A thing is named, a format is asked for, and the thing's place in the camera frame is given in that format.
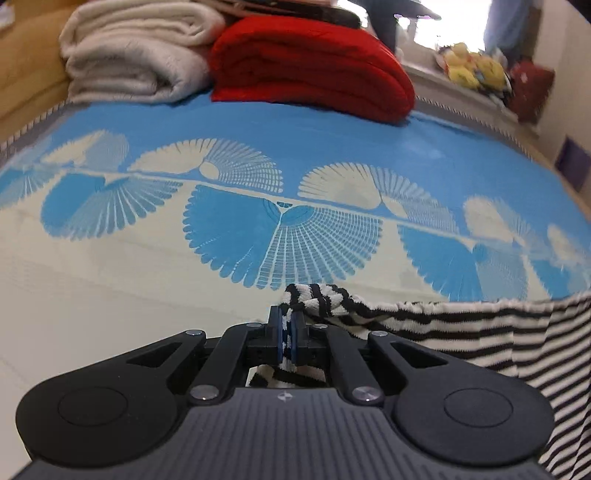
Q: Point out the teal shark plush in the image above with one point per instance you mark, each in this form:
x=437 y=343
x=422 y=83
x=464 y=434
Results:
x=392 y=18

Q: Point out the striped black white hoodie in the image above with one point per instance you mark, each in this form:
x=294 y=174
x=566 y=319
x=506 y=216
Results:
x=485 y=332

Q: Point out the yellow duck plush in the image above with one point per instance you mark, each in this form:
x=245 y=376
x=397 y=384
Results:
x=457 y=57

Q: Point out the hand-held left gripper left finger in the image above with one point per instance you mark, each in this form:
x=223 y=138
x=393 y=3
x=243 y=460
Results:
x=276 y=334

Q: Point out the yellow round plush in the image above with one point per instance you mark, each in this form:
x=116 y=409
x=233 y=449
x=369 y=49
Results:
x=491 y=69

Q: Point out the white window sill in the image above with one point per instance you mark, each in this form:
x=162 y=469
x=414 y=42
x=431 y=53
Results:
x=471 y=104

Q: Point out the purple bag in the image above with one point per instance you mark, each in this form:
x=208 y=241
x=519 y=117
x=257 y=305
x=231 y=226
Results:
x=575 y=161

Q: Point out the dark red bag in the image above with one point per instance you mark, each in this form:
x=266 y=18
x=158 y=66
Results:
x=531 y=92

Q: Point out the cream rolled quilt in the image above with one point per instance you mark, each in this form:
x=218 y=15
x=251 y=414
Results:
x=134 y=50

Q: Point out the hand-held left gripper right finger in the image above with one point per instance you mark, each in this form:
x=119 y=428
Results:
x=298 y=334

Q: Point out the red folded blanket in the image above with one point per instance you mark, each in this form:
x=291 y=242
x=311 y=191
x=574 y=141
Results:
x=314 y=64

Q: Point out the blue curtain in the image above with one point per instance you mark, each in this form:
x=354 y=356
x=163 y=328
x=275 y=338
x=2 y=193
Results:
x=510 y=23

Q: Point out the blue patterned bed mat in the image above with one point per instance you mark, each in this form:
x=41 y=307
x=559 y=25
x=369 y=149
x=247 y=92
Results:
x=295 y=152

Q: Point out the wooden headboard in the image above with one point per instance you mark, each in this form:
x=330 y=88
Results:
x=27 y=69

